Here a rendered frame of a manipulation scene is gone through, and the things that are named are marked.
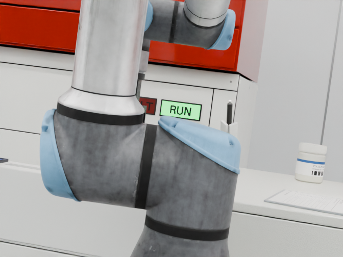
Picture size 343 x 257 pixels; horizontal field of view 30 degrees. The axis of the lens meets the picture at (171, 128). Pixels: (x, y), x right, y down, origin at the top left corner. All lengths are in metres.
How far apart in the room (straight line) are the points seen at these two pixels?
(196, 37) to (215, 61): 0.62
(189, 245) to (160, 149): 0.13
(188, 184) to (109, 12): 0.24
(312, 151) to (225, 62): 0.34
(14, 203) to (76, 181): 0.46
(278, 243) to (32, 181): 0.48
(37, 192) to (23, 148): 0.70
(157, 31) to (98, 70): 0.33
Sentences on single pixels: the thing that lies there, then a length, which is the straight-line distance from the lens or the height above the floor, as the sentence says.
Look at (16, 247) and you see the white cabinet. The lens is 1.29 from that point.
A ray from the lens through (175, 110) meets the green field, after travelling 1.80.
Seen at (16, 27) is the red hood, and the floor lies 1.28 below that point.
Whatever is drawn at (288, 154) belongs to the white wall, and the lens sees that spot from 3.26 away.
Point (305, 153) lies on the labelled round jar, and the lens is 1.65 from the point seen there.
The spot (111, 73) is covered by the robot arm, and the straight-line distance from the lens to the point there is 0.81.
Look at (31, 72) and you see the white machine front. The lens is 1.94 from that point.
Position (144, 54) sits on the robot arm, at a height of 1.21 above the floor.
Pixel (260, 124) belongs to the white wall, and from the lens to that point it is 3.26.
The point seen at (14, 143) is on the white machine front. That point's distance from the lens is 1.97.
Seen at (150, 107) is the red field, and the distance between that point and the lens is 1.82.
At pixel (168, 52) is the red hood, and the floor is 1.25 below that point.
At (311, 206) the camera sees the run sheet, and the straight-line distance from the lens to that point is 1.22.
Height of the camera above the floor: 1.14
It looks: 3 degrees down
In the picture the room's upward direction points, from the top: 7 degrees clockwise
